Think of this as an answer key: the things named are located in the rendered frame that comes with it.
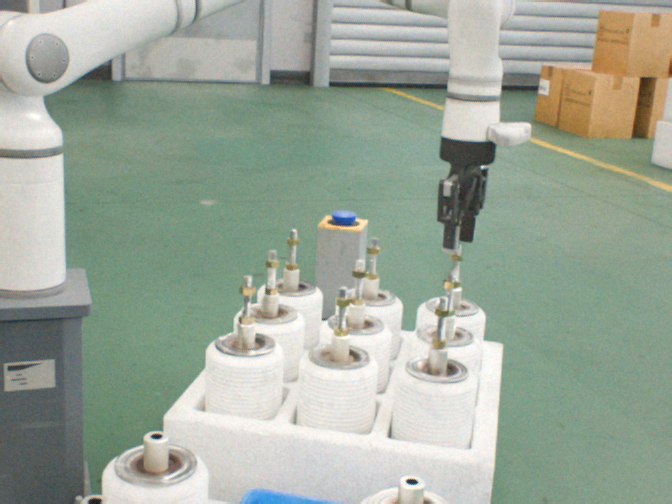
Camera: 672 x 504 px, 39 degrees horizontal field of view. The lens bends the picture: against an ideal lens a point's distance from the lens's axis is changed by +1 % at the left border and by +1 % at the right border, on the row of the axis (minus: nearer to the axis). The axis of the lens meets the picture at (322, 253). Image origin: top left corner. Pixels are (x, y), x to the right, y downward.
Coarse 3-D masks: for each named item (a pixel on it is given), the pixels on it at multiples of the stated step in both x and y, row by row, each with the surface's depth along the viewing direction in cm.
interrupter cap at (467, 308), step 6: (432, 300) 137; (438, 300) 137; (462, 300) 138; (468, 300) 138; (426, 306) 135; (432, 306) 135; (462, 306) 136; (468, 306) 136; (474, 306) 136; (456, 312) 133; (462, 312) 133; (468, 312) 133; (474, 312) 133
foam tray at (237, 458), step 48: (192, 384) 123; (288, 384) 124; (480, 384) 128; (192, 432) 113; (240, 432) 112; (288, 432) 111; (336, 432) 112; (384, 432) 113; (480, 432) 114; (240, 480) 114; (288, 480) 113; (336, 480) 111; (384, 480) 110; (432, 480) 109; (480, 480) 107
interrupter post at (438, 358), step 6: (432, 348) 112; (444, 348) 112; (432, 354) 112; (438, 354) 112; (444, 354) 112; (432, 360) 112; (438, 360) 112; (444, 360) 112; (432, 366) 112; (438, 366) 112; (444, 366) 112; (432, 372) 112; (438, 372) 112; (444, 372) 113
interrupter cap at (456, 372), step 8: (408, 360) 115; (416, 360) 115; (424, 360) 115; (448, 360) 116; (408, 368) 112; (416, 368) 113; (424, 368) 114; (448, 368) 114; (456, 368) 114; (464, 368) 114; (416, 376) 111; (424, 376) 111; (432, 376) 111; (440, 376) 111; (448, 376) 111; (456, 376) 111; (464, 376) 111
